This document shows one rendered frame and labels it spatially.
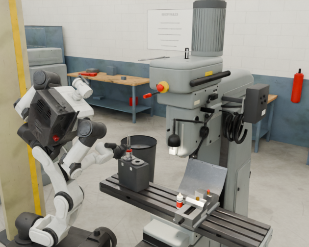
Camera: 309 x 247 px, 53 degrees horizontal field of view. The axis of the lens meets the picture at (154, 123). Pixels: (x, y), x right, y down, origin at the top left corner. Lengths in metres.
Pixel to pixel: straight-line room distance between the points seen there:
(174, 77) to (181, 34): 5.15
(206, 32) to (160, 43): 5.15
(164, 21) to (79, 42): 2.80
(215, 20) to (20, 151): 2.17
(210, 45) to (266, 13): 4.15
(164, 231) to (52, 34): 7.49
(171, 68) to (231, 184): 1.09
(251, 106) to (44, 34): 7.44
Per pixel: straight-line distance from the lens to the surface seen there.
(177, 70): 1.59
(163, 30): 7.00
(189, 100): 1.69
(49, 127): 1.75
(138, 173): 2.18
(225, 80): 2.08
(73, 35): 9.01
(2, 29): 3.00
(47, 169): 2.05
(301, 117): 6.03
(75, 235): 2.53
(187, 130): 1.80
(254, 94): 1.89
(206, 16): 1.93
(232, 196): 2.42
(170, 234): 2.04
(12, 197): 3.35
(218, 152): 2.28
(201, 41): 1.94
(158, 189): 2.30
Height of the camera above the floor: 2.08
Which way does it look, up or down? 18 degrees down
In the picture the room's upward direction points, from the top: straight up
